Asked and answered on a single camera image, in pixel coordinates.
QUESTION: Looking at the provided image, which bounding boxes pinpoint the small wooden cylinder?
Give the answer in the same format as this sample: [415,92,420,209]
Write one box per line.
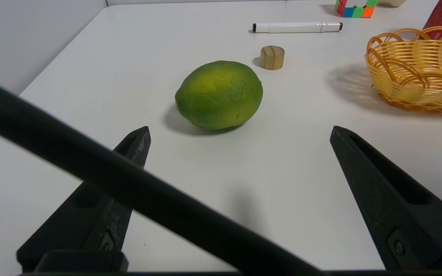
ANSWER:
[260,45,285,71]

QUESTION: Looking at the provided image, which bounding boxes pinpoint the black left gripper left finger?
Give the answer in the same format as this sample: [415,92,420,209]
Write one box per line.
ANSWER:
[16,126,152,273]

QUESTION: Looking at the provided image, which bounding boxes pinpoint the multicoloured puzzle cube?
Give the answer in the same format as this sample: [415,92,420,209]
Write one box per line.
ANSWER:
[335,0,378,18]

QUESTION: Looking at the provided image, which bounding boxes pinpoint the yellow woven basket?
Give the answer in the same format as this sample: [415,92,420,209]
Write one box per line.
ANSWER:
[365,26,442,114]

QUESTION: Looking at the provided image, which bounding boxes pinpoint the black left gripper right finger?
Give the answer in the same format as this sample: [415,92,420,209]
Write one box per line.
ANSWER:
[330,126,442,271]

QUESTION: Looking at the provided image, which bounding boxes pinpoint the green mango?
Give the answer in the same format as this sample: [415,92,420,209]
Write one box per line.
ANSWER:
[175,60,264,131]

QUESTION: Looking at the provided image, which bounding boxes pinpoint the thick black cable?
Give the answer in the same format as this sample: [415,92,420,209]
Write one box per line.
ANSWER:
[0,73,325,276]

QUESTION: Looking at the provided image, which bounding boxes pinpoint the white marker pen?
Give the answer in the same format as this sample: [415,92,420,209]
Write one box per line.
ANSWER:
[252,21,343,34]

